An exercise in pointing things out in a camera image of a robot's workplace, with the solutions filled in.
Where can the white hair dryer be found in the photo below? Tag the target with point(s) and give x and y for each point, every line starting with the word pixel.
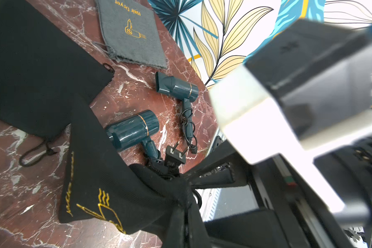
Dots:
pixel 304 94

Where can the black hair dryer pouch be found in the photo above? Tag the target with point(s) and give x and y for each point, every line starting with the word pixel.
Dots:
pixel 99 184

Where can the grey hair dryer pouch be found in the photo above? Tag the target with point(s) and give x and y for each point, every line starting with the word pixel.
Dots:
pixel 130 33

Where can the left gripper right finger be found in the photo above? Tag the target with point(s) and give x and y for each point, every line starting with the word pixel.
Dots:
pixel 260 228

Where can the plain black drawstring pouch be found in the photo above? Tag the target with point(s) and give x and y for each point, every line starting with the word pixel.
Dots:
pixel 41 70

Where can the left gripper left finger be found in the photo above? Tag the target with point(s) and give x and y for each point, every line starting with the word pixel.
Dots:
pixel 222 168

